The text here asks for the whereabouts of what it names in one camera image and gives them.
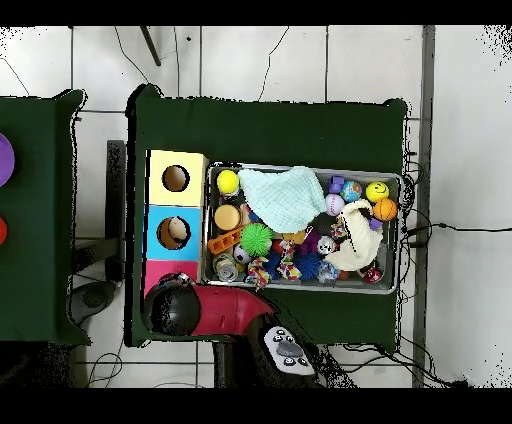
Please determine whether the mint green waffle cloth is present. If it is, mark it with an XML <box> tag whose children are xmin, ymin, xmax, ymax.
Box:
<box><xmin>237</xmin><ymin>165</ymin><xmax>328</xmax><ymax>234</ymax></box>

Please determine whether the clear mesh bin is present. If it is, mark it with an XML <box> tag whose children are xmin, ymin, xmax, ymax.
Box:
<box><xmin>201</xmin><ymin>161</ymin><xmax>403</xmax><ymax>295</ymax></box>

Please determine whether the wooden box with three holes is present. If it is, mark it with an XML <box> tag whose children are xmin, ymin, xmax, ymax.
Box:
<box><xmin>139</xmin><ymin>149</ymin><xmax>210</xmax><ymax>297</ymax></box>

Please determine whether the green spiky rubber ball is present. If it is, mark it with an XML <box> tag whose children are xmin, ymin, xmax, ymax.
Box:
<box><xmin>239</xmin><ymin>222</ymin><xmax>276</xmax><ymax>258</ymax></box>

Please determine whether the toy hamburger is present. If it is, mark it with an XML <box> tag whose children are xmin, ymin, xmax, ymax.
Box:
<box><xmin>213</xmin><ymin>203</ymin><xmax>243</xmax><ymax>232</ymax></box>

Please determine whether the yellow tennis ball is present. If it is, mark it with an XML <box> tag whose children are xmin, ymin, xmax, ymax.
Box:
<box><xmin>216</xmin><ymin>169</ymin><xmax>241</xmax><ymax>196</ymax></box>

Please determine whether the orange plastic toy block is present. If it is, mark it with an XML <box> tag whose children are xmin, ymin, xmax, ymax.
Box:
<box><xmin>207</xmin><ymin>226</ymin><xmax>246</xmax><ymax>256</ymax></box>

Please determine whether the crushed drink can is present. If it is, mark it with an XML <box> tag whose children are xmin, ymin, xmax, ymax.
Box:
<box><xmin>212</xmin><ymin>251</ymin><xmax>241</xmax><ymax>282</ymax></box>

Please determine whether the white baseball toy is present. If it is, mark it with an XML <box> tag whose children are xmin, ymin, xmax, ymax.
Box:
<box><xmin>324</xmin><ymin>193</ymin><xmax>346</xmax><ymax>217</ymax></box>

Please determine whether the dark green tablecloth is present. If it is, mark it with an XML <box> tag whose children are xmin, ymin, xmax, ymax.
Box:
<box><xmin>124</xmin><ymin>83</ymin><xmax>409</xmax><ymax>348</ymax></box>
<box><xmin>0</xmin><ymin>88</ymin><xmax>92</xmax><ymax>346</ymax></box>

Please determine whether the cream waffle cloth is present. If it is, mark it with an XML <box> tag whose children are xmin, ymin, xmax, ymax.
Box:
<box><xmin>324</xmin><ymin>198</ymin><xmax>384</xmax><ymax>272</ymax></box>

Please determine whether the yellow smiley ball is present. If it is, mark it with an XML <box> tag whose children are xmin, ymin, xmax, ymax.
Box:
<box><xmin>365</xmin><ymin>181</ymin><xmax>390</xmax><ymax>204</ymax></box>

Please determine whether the orange basketball toy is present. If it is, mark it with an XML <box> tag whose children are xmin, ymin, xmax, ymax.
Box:
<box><xmin>372</xmin><ymin>197</ymin><xmax>398</xmax><ymax>222</ymax></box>

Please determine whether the black upright panel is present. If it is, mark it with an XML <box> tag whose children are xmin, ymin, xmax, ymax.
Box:
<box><xmin>105</xmin><ymin>139</ymin><xmax>127</xmax><ymax>283</ymax></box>

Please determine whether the grey rounded stand base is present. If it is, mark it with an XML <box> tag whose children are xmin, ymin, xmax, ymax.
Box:
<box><xmin>69</xmin><ymin>279</ymin><xmax>118</xmax><ymax>326</ymax></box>

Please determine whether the black rod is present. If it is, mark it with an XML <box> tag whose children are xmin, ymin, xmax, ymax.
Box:
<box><xmin>139</xmin><ymin>25</ymin><xmax>162</xmax><ymax>68</ymax></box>

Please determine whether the purple disc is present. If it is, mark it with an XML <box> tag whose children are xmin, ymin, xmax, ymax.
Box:
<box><xmin>0</xmin><ymin>132</ymin><xmax>16</xmax><ymax>188</ymax></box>

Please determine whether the black power cable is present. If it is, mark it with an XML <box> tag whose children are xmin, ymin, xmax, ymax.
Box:
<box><xmin>401</xmin><ymin>222</ymin><xmax>512</xmax><ymax>241</ymax></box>

